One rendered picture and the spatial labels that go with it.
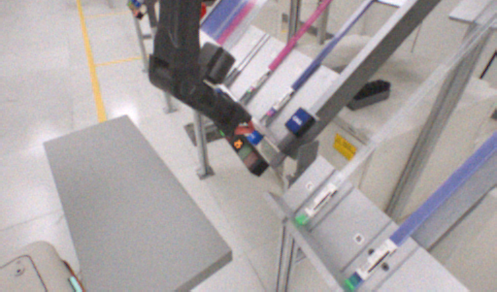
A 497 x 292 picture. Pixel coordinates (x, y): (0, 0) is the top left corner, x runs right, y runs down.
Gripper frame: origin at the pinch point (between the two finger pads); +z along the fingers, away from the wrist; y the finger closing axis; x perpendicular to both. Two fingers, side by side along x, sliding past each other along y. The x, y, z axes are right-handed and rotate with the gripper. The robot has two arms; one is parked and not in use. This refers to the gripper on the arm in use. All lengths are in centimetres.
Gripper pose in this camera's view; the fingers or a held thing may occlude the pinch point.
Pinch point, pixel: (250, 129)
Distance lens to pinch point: 67.7
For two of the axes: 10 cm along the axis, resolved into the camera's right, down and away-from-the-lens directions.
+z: 6.0, 3.9, 7.0
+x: -6.5, 7.5, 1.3
